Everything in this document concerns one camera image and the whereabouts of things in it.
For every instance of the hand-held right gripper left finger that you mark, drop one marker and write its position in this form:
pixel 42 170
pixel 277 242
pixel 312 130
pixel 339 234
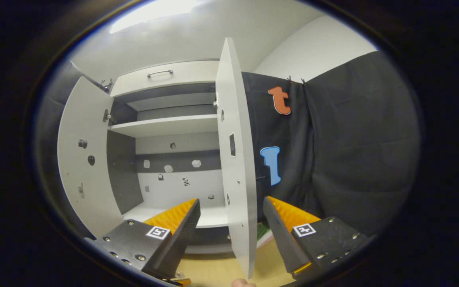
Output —
pixel 183 231

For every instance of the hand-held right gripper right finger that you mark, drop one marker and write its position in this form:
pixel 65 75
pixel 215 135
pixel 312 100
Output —
pixel 281 237

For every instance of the green striped coaster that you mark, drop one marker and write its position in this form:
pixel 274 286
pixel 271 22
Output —
pixel 263 235

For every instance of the white cabinet door cat sticker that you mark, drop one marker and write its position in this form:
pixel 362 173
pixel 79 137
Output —
pixel 235 179

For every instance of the white cabinet door camera sticker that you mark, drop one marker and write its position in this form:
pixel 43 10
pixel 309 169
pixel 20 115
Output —
pixel 90 179

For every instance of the white and grey cabinet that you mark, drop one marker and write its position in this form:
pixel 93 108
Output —
pixel 181 187

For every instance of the white cabinet shelf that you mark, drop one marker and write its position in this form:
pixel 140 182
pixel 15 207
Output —
pixel 165 125

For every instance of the white cabinet drawer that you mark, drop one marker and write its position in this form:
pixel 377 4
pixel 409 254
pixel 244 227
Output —
pixel 197 73

